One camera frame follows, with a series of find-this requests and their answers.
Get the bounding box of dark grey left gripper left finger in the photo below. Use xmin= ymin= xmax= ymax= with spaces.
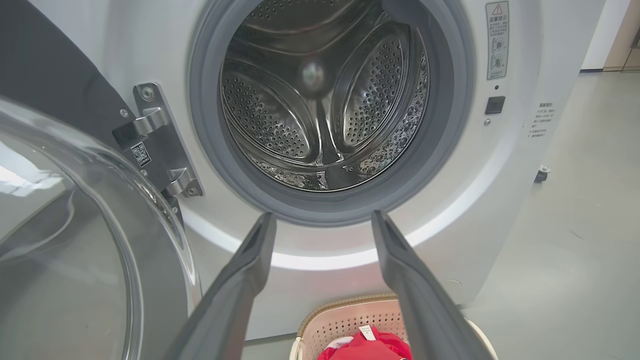
xmin=165 ymin=211 xmax=277 ymax=360

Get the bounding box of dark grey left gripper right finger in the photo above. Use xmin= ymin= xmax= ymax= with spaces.
xmin=371 ymin=210 xmax=496 ymax=360

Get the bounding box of red jersey with white trim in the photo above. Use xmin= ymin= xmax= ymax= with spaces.
xmin=316 ymin=325 xmax=413 ymax=360

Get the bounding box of round black glass washer door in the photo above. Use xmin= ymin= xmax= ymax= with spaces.
xmin=0 ymin=0 xmax=203 ymax=360

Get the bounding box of cream perforated laundry basket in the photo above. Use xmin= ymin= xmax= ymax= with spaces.
xmin=290 ymin=294 xmax=498 ymax=360

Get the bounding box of white front-load washing machine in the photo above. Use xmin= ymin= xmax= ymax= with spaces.
xmin=30 ymin=0 xmax=608 ymax=342

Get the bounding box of metal washer door hinge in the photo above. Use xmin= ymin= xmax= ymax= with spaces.
xmin=112 ymin=82 xmax=204 ymax=198

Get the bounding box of grey warning sticker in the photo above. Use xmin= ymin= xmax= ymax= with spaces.
xmin=486 ymin=1 xmax=510 ymax=81

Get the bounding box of white partition panel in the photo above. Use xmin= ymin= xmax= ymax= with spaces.
xmin=580 ymin=0 xmax=620 ymax=72

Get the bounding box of beige wooden cabinet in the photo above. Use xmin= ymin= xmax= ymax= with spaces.
xmin=602 ymin=0 xmax=640 ymax=74

